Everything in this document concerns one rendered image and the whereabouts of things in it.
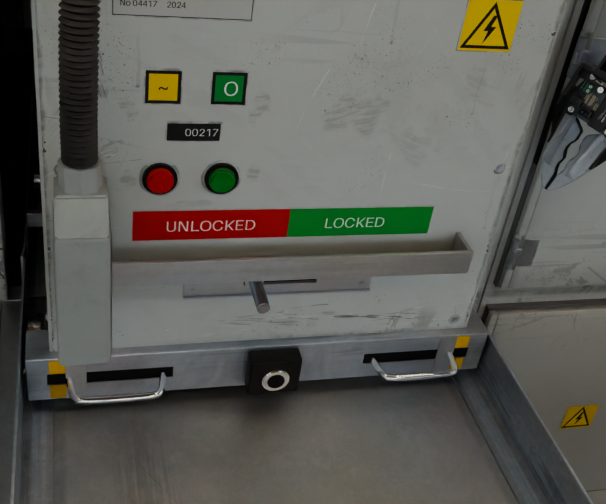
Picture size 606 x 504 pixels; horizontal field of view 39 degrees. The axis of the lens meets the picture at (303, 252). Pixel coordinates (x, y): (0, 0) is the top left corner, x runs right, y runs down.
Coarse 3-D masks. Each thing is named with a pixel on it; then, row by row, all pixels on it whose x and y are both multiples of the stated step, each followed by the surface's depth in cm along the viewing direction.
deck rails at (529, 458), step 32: (480, 384) 107; (512, 384) 99; (32, 416) 93; (480, 416) 102; (512, 416) 99; (32, 448) 89; (512, 448) 98; (544, 448) 93; (32, 480) 86; (512, 480) 94; (544, 480) 93; (576, 480) 87
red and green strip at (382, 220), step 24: (144, 216) 84; (168, 216) 84; (192, 216) 85; (216, 216) 86; (240, 216) 86; (264, 216) 87; (288, 216) 88; (312, 216) 88; (336, 216) 89; (360, 216) 90; (384, 216) 91; (408, 216) 91; (144, 240) 85
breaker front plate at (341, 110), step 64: (256, 0) 74; (320, 0) 75; (384, 0) 76; (448, 0) 78; (512, 0) 79; (128, 64) 74; (192, 64) 76; (256, 64) 77; (320, 64) 78; (384, 64) 80; (448, 64) 82; (512, 64) 83; (128, 128) 78; (256, 128) 81; (320, 128) 82; (384, 128) 84; (448, 128) 86; (512, 128) 88; (128, 192) 82; (192, 192) 83; (256, 192) 85; (320, 192) 87; (384, 192) 89; (448, 192) 91; (128, 256) 86; (192, 256) 88; (256, 256) 90; (128, 320) 91; (192, 320) 93; (256, 320) 95; (320, 320) 97; (384, 320) 100; (448, 320) 102
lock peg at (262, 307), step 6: (246, 282) 91; (252, 282) 90; (258, 282) 90; (252, 288) 89; (258, 288) 89; (252, 294) 89; (258, 294) 88; (264, 294) 88; (258, 300) 87; (264, 300) 87; (258, 306) 87; (264, 306) 87; (264, 312) 87
